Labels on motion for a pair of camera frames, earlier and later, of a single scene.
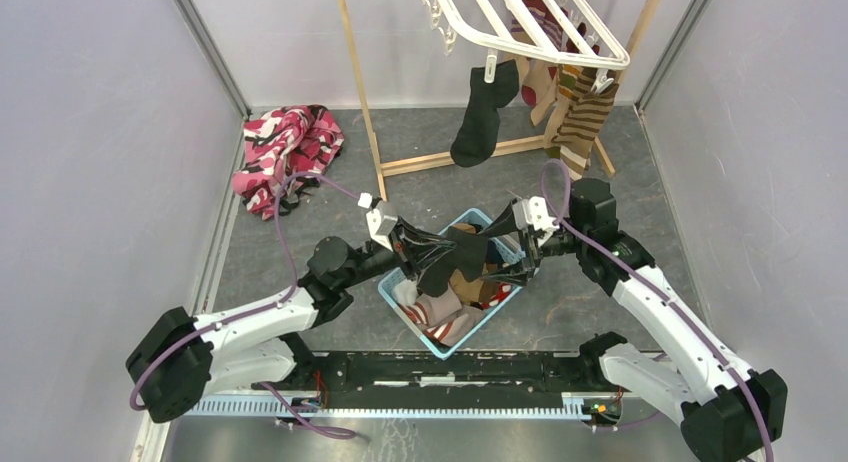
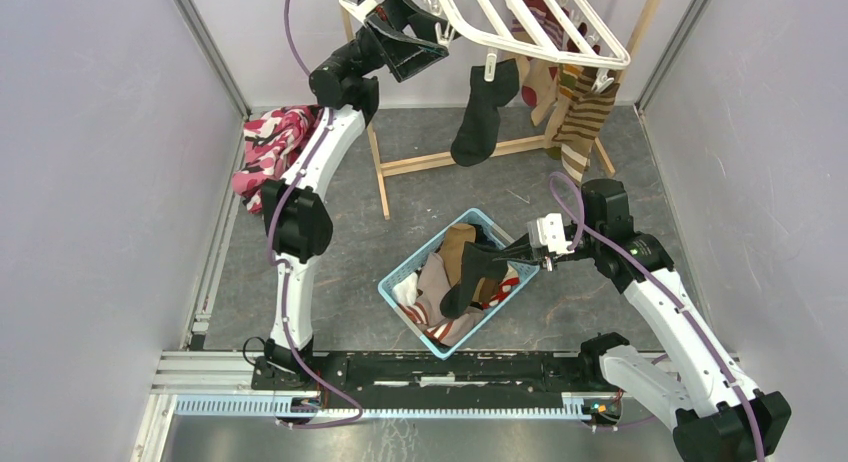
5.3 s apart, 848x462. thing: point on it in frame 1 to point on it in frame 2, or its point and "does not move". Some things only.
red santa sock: (503, 293) does not move
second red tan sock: (539, 88) does not move
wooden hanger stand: (385, 169) does not move
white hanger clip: (490, 69) does not move
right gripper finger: (503, 223) to (521, 246)
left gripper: (409, 241) to (404, 54)
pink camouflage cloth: (281, 141) does not move
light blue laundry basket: (507, 244) does not move
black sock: (467, 257) to (479, 261)
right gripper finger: (514, 276) to (538, 258)
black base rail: (472, 372) does not move
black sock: (476, 142) does not move
